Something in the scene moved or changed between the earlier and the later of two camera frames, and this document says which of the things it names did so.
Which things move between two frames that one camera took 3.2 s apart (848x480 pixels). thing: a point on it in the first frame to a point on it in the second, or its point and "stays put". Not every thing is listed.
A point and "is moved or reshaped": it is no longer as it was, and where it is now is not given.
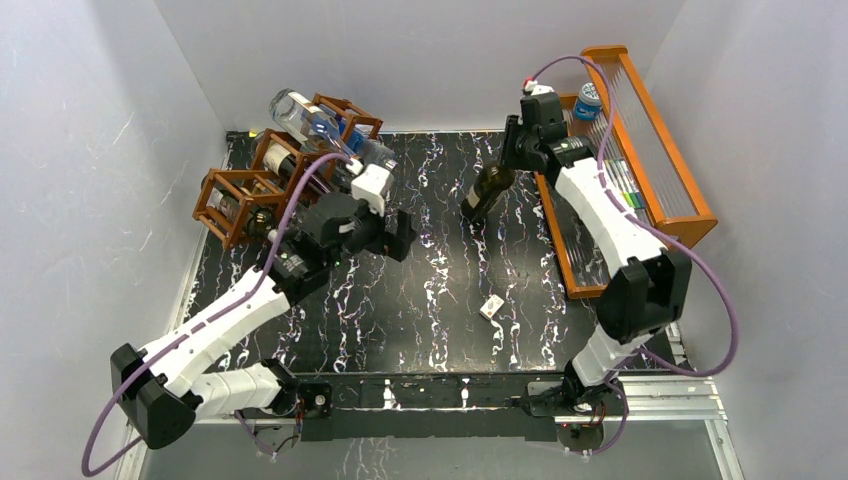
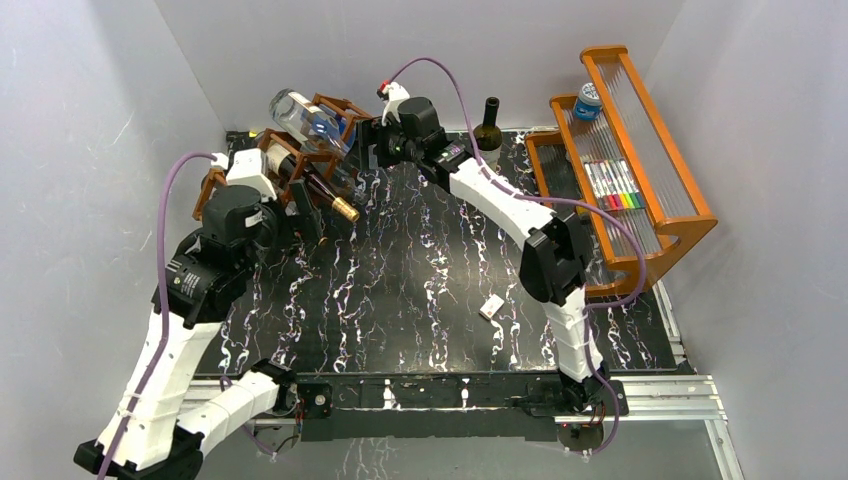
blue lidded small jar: [589, 102] stays put
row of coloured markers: [622, 175] stays put
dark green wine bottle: [488, 187] is moved or reshaped
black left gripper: [390, 244] to [303, 226]
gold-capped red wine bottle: [279, 159] stays put
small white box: [491, 306] stays put
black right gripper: [513, 127] to [373, 133]
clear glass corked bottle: [311, 121] stays put
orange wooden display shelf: [632, 153] stays put
